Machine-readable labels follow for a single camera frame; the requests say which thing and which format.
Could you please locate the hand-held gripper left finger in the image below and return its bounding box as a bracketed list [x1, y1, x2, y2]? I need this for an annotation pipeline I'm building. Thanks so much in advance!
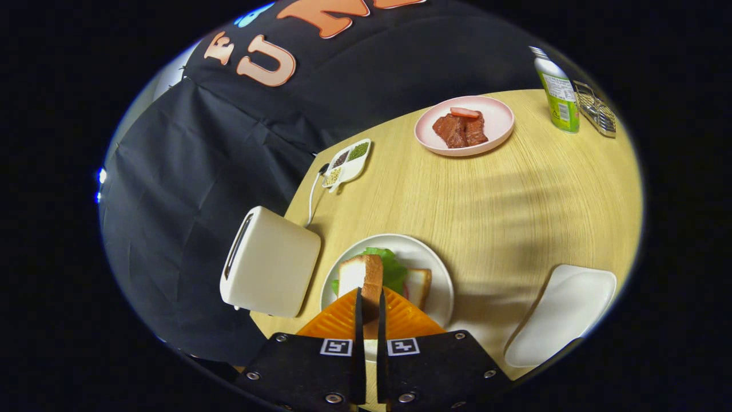
[236, 287, 367, 410]

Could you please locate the white divided dish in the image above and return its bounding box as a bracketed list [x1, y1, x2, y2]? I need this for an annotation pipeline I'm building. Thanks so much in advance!
[321, 138, 372, 193]

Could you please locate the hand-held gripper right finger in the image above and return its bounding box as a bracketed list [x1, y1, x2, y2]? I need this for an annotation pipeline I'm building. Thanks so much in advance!
[376, 287, 512, 411]

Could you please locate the green label metal bottle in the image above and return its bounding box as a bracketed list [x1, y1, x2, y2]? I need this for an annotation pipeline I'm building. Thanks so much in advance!
[529, 46, 580, 134]

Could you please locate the bread slice with crust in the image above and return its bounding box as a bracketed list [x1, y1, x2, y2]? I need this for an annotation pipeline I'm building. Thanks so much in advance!
[404, 268, 432, 310]

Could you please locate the white irregular plate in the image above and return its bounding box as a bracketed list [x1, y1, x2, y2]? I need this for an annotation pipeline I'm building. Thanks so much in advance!
[504, 264, 618, 368]

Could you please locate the toasted bread slice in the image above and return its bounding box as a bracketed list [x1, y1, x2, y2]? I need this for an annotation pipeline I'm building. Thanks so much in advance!
[337, 254, 384, 339]

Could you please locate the pink plate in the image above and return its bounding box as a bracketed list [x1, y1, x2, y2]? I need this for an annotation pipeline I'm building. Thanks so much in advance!
[414, 96, 515, 157]

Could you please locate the green lettuce leaf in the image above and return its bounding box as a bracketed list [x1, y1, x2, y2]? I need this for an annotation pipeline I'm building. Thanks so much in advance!
[332, 247, 408, 295]

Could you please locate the metal wire basket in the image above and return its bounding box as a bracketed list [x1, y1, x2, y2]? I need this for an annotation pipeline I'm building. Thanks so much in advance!
[574, 81, 617, 138]

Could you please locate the white toaster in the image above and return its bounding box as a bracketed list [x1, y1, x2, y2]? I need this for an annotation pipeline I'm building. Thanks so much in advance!
[220, 206, 322, 318]

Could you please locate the white round plate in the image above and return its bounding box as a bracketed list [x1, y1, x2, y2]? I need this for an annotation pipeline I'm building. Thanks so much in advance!
[320, 233, 455, 362]

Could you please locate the white power cable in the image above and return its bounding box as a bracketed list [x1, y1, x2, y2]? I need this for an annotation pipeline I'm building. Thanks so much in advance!
[307, 166, 327, 228]

